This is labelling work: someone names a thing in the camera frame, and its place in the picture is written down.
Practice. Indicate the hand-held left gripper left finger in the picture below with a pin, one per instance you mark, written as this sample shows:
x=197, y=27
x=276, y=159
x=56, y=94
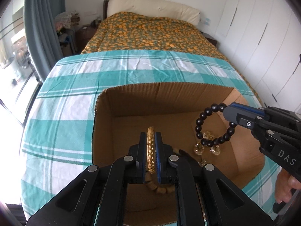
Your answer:
x=142, y=153

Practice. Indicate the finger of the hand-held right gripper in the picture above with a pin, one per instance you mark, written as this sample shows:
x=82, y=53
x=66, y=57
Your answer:
x=242, y=120
x=249, y=109

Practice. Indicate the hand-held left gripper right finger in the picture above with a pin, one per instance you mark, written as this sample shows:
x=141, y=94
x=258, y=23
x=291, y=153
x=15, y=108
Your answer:
x=158, y=155

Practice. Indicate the printed cardboard box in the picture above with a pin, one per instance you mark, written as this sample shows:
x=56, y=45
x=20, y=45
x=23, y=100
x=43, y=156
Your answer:
x=164, y=103

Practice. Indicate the person's right hand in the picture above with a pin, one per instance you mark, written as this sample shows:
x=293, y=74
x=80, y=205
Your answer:
x=285, y=186

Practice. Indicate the white wardrobe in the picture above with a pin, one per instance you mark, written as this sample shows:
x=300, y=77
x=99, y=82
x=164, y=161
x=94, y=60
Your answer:
x=263, y=40

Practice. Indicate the dark wooden nightstand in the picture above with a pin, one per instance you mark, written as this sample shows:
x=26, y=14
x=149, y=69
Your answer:
x=210, y=38
x=85, y=36

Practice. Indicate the teal plaid tablecloth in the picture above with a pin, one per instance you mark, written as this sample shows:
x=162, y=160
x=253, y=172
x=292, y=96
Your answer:
x=70, y=98

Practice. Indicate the orange floral bedspread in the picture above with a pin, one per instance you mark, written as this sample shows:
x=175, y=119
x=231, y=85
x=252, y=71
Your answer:
x=145, y=33

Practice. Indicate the cream padded headboard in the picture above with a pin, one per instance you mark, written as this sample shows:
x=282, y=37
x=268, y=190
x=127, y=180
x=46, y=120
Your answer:
x=152, y=7

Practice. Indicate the black framed glass door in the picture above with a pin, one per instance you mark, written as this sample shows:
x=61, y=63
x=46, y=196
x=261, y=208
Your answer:
x=14, y=87

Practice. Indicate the pile of clothes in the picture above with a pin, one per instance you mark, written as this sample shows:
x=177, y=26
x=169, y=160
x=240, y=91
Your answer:
x=65, y=20

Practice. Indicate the blue curtain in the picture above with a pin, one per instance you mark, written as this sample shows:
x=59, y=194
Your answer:
x=40, y=28

